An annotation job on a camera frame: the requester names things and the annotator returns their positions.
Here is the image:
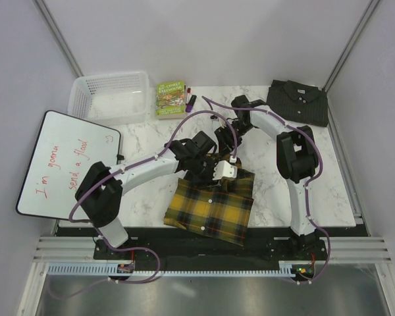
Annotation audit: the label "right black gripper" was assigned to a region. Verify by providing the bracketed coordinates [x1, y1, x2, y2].
[214, 120, 253, 159]

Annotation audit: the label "yellow plaid long sleeve shirt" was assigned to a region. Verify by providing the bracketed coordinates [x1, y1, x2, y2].
[163, 159, 255, 246]

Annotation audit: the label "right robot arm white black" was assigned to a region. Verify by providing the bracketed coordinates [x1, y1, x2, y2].
[215, 95, 323, 259]

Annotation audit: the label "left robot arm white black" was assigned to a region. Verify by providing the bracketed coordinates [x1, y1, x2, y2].
[74, 132, 235, 259]

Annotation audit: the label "purple highlighter marker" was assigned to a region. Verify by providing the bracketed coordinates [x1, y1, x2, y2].
[186, 95, 197, 113]

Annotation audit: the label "red capped marker pen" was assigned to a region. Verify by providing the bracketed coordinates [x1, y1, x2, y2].
[185, 87, 191, 105]

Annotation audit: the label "green treehouse book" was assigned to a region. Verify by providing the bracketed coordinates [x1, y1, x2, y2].
[155, 80, 186, 120]

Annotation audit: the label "folded dark striped shirt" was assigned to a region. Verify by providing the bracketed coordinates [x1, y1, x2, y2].
[267, 80, 329, 127]

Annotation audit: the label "white plastic basket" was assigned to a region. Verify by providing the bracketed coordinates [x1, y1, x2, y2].
[67, 71, 149, 126]

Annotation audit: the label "whiteboard with red writing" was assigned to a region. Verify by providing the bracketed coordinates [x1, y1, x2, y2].
[16, 111, 121, 220]

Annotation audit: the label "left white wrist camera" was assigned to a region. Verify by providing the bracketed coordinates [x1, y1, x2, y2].
[213, 160, 238, 180]

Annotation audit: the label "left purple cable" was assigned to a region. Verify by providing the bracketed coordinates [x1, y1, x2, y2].
[67, 110, 240, 224]

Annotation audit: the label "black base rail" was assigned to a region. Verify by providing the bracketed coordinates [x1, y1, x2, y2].
[55, 226, 336, 273]

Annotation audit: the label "white slotted cable duct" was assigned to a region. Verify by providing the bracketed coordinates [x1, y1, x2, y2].
[47, 261, 295, 278]

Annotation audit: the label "right aluminium corner post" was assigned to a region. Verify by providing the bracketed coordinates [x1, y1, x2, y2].
[322, 0, 382, 92]

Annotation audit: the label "aluminium corner post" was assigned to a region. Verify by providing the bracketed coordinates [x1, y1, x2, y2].
[322, 0, 382, 92]
[33, 0, 84, 78]

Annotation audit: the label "left aluminium corner post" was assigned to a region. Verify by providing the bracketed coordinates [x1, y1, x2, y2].
[33, 0, 84, 78]

